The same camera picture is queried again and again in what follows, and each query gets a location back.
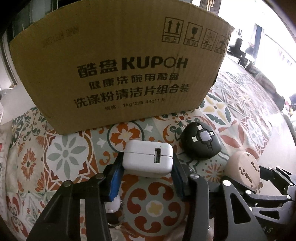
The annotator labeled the brown cardboard box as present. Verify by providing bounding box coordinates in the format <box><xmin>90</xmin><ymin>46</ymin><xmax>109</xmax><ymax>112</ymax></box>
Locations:
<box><xmin>10</xmin><ymin>1</ymin><xmax>233</xmax><ymax>135</ymax></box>

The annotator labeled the beige round plug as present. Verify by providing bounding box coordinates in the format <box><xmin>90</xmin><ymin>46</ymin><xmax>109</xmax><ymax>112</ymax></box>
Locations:
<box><xmin>224</xmin><ymin>151</ymin><xmax>260</xmax><ymax>191</ymax></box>

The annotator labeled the black round remote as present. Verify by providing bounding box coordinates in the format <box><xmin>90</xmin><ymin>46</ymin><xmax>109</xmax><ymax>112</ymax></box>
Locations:
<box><xmin>180</xmin><ymin>121</ymin><xmax>222</xmax><ymax>161</ymax></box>

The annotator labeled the white USB charger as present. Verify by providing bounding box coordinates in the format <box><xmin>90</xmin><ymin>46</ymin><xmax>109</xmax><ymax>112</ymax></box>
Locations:
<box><xmin>122</xmin><ymin>140</ymin><xmax>174</xmax><ymax>178</ymax></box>

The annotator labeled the patterned table mat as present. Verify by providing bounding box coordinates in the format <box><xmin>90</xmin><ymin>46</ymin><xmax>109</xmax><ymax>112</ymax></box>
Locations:
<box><xmin>1</xmin><ymin>70</ymin><xmax>280</xmax><ymax>240</ymax></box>

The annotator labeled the white astronaut keychain figure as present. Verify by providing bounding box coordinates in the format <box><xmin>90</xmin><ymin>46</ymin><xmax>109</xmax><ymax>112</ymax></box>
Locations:
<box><xmin>105</xmin><ymin>195</ymin><xmax>125</xmax><ymax>227</ymax></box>

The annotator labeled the floral fabric pouch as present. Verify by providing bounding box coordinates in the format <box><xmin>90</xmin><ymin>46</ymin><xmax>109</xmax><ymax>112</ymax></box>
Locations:
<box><xmin>0</xmin><ymin>121</ymin><xmax>12</xmax><ymax>221</ymax></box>

